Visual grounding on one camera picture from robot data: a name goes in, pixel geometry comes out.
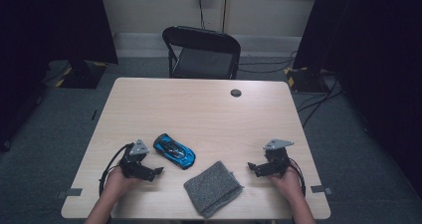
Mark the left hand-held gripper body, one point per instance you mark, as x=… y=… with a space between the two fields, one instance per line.
x=132 y=166

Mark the person's left hand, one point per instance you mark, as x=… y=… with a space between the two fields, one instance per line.
x=117 y=184

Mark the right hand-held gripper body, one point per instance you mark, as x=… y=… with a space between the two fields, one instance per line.
x=277 y=161

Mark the person's right hand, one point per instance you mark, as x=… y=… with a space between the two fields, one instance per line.
x=288 y=184

